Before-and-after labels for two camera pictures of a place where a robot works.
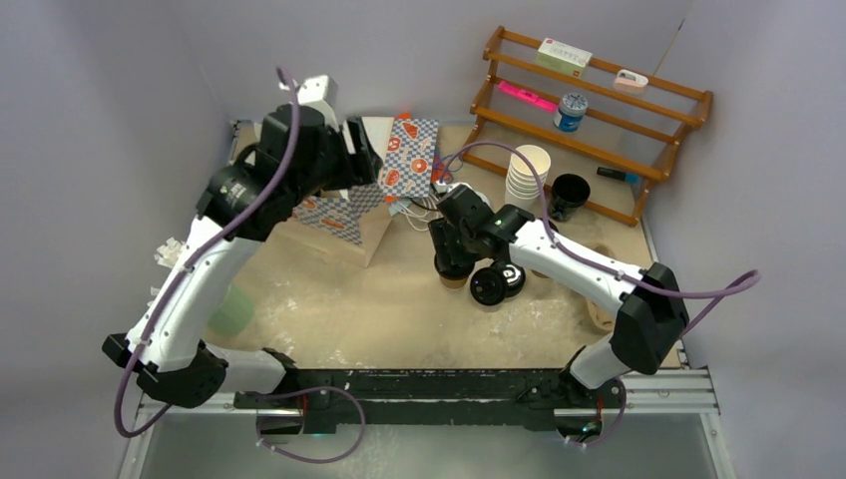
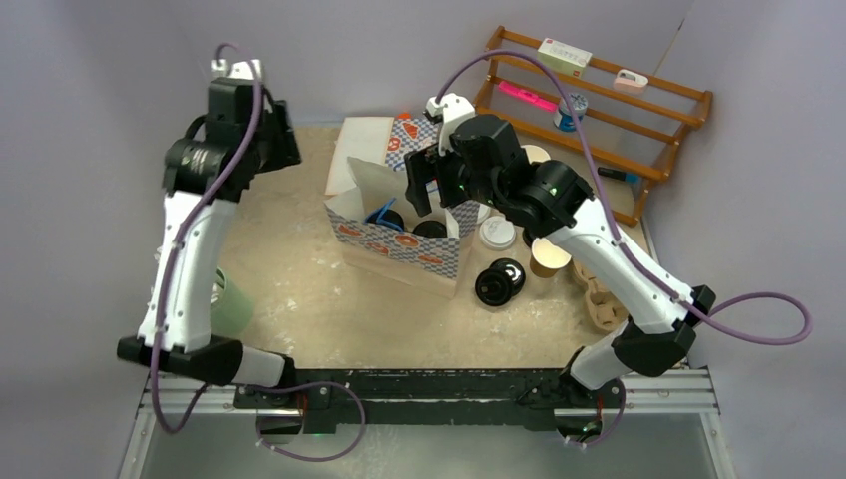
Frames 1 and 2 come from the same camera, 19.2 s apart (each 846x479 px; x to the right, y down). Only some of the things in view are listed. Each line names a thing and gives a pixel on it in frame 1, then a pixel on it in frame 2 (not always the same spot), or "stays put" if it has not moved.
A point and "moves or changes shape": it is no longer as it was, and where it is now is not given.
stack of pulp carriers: (607, 312) stays put
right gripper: (442, 237) to (423, 168)
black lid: (454, 267) moves or changes shape
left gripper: (356, 169) to (285, 153)
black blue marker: (632, 178) stays put
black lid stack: (488, 286) stays put
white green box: (562, 57) stays put
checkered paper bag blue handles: (348, 225) to (425, 262)
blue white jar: (572, 109) stays put
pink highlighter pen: (528, 96) stays put
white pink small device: (629, 81) stays put
